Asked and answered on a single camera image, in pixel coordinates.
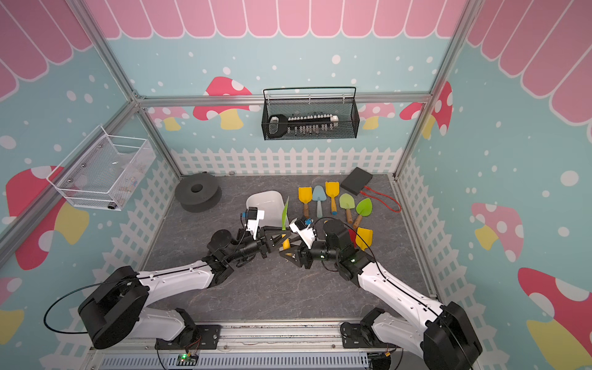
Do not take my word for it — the white plastic storage box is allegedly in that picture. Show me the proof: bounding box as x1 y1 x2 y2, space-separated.
246 191 285 228

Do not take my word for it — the yellow shovel wooden handle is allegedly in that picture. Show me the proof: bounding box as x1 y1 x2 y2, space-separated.
298 187 312 219

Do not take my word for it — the black wire mesh basket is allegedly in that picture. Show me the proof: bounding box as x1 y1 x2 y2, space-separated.
261 86 360 140

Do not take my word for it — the light blue trowel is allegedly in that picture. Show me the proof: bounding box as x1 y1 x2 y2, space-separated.
312 185 327 219

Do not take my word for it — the black socket holder tool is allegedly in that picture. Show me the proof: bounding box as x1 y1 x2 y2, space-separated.
267 114 339 139

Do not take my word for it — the red shovel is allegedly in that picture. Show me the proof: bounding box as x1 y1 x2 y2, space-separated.
348 229 357 246

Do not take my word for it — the green trowel wooden handle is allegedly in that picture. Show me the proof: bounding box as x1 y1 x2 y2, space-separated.
353 198 373 229

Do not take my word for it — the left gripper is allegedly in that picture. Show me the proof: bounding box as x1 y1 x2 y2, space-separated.
225 226 291 264

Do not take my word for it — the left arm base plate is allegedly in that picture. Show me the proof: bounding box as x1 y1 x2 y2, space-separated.
155 325 222 351

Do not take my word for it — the grey filament spool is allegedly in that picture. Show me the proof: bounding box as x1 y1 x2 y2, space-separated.
174 173 222 213

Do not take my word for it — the light green trowel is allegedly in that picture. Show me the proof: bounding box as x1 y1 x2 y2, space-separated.
339 193 356 224

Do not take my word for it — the green circuit board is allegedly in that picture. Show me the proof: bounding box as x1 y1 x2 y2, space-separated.
176 353 199 367

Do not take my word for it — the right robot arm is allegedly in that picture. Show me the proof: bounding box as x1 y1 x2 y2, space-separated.
283 217 483 369

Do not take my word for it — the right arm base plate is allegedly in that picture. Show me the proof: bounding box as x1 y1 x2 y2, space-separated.
340 322 399 350

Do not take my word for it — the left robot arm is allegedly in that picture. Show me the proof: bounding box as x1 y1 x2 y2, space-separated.
78 227 291 349

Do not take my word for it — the red cable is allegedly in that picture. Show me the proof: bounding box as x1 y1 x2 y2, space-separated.
361 185 403 214

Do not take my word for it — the white wire mesh basket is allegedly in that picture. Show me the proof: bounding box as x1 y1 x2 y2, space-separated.
46 126 156 211

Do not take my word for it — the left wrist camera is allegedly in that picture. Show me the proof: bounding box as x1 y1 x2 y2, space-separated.
243 208 265 239

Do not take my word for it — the black box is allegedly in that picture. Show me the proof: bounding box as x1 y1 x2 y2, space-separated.
340 167 373 196

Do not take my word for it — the green trowel yellow handle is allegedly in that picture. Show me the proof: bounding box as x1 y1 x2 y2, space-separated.
280 198 291 251

